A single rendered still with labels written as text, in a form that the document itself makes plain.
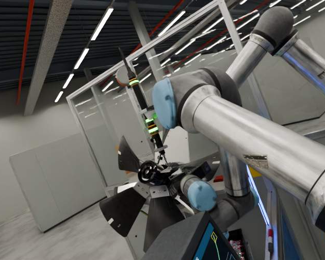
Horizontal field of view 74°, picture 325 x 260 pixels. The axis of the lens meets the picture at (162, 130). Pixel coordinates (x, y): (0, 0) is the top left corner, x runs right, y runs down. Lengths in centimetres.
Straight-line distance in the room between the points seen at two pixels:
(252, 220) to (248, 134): 157
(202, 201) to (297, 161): 35
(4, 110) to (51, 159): 746
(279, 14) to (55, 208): 614
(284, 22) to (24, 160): 604
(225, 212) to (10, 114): 1302
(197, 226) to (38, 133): 1300
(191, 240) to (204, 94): 27
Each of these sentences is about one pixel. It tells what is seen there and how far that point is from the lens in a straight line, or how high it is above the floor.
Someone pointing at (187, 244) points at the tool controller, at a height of 125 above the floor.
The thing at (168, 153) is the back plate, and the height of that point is 121.
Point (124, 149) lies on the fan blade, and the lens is 130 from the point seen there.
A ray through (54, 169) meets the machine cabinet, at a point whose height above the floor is 134.
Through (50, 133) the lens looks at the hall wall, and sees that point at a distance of 1332.
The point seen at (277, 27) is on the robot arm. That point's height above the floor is 156.
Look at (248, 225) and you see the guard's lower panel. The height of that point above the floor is 42.
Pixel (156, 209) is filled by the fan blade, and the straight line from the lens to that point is 103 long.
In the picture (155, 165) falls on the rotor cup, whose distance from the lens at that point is 105.
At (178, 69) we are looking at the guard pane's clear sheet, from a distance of 174.
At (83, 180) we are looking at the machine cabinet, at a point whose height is 74.
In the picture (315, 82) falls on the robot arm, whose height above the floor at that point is 134.
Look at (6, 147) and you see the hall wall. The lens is 1305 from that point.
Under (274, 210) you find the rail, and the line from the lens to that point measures 115.
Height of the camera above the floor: 142
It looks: 2 degrees down
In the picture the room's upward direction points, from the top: 22 degrees counter-clockwise
